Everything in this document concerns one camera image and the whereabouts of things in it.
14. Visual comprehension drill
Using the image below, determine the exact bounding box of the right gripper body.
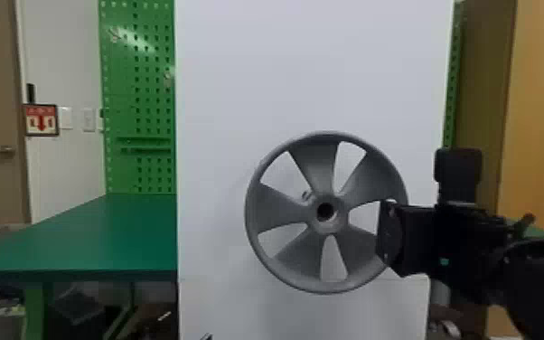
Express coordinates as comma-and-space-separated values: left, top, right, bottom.
435, 201, 510, 292

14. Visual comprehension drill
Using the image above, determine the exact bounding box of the red wall sign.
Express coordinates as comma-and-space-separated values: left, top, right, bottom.
22, 102, 61, 138

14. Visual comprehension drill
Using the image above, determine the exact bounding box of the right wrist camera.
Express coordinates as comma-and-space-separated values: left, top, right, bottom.
433, 146, 484, 206

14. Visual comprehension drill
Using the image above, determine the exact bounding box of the white panel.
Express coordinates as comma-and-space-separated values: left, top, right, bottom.
175, 0, 456, 340

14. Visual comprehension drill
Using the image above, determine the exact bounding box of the white wall switch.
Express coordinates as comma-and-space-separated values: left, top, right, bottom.
58, 105, 74, 131
81, 106, 97, 134

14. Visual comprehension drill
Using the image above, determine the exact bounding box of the grey wheel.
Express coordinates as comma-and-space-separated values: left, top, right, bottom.
243, 130, 410, 296

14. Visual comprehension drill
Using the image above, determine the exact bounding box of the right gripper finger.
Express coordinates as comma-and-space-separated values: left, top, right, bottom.
375, 198, 440, 279

